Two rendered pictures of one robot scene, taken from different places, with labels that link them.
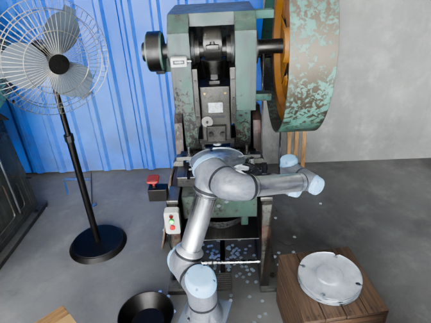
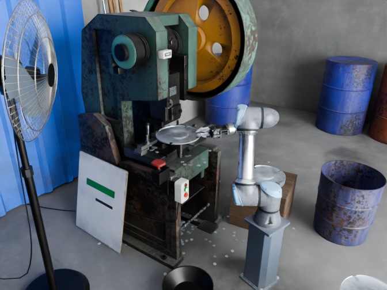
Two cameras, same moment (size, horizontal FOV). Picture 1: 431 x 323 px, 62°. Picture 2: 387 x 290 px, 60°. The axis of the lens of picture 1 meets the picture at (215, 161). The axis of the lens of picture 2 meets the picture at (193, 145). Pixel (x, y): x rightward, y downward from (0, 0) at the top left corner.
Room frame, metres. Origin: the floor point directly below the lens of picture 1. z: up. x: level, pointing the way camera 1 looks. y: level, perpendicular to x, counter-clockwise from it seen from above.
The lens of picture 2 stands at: (0.49, 1.61, 1.63)
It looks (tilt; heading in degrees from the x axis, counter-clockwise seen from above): 25 degrees down; 302
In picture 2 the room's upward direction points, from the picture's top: 1 degrees clockwise
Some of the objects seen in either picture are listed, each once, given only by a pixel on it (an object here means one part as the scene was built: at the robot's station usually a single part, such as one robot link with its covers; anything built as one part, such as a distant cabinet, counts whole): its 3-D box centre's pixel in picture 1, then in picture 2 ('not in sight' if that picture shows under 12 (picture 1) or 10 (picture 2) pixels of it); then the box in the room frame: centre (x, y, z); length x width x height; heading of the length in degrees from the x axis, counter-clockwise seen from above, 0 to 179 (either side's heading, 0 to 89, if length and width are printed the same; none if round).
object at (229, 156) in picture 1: (217, 160); (178, 134); (1.62, -0.01, 0.79); 0.29 x 0.29 x 0.01
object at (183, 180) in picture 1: (219, 166); (163, 145); (1.75, -0.02, 0.68); 0.45 x 0.30 x 0.06; 88
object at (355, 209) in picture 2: not in sight; (345, 202); (0.63, -0.70, 0.24); 0.42 x 0.42 x 0.48
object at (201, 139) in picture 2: not in sight; (184, 145); (1.58, -0.01, 0.72); 0.25 x 0.14 x 0.14; 178
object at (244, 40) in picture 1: (217, 131); (146, 119); (1.89, -0.02, 0.83); 0.79 x 0.43 x 1.34; 178
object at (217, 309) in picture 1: (203, 307); (268, 213); (0.95, 0.08, 0.50); 0.15 x 0.15 x 0.10
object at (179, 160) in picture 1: (188, 155); (146, 142); (1.76, 0.15, 0.76); 0.17 x 0.06 x 0.10; 88
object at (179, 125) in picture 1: (177, 187); (122, 184); (1.90, 0.25, 0.45); 0.92 x 0.12 x 0.90; 178
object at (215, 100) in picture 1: (215, 109); (167, 94); (1.71, -0.02, 1.04); 0.17 x 0.15 x 0.30; 178
